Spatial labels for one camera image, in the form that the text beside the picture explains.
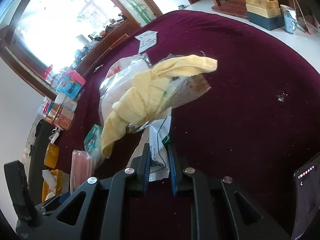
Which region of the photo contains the white paper card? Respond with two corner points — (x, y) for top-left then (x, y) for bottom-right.
(135, 30), (158, 54)

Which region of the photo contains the teal wet wipes pack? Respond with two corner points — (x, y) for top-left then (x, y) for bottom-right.
(84, 124), (102, 154)

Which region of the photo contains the pink striped packet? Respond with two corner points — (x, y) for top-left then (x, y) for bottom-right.
(70, 150), (93, 193)

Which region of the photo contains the yellow rimmed cardboard tray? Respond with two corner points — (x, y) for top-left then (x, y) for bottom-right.
(42, 142), (69, 202)

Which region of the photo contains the clear bag with white cloth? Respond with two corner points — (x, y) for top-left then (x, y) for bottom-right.
(98, 52), (212, 133)

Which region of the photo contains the red lid jar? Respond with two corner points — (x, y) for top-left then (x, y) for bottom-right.
(42, 64), (53, 80)

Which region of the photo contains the orange label clear jar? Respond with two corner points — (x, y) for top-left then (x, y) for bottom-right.
(45, 103), (74, 131)

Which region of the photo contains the white green plastic packet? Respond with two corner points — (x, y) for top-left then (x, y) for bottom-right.
(130, 115), (173, 183)

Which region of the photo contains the blue label snack jar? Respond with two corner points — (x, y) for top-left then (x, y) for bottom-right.
(56, 69), (86, 99)

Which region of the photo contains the maroon velvet tablecloth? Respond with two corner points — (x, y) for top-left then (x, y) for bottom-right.
(53, 10), (320, 205)

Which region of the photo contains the yellow towel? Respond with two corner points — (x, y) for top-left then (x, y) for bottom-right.
(100, 54), (219, 159)

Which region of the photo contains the black smartphone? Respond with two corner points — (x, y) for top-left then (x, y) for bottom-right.
(291, 154), (319, 239)

